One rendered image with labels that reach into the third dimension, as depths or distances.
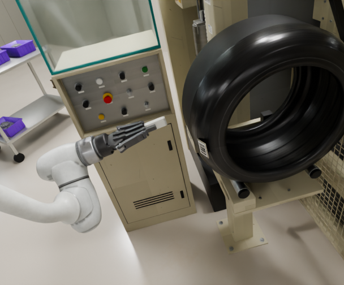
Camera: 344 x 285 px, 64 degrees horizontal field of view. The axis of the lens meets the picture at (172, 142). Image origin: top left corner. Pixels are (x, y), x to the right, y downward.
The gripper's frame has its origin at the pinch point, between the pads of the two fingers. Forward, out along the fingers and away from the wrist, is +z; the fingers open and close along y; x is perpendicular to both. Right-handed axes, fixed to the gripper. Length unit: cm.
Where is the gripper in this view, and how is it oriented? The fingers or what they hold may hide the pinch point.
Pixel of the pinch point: (155, 124)
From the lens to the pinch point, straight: 90.9
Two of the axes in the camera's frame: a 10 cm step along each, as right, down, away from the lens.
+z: 9.3, -3.7, -0.5
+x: 3.2, 7.3, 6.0
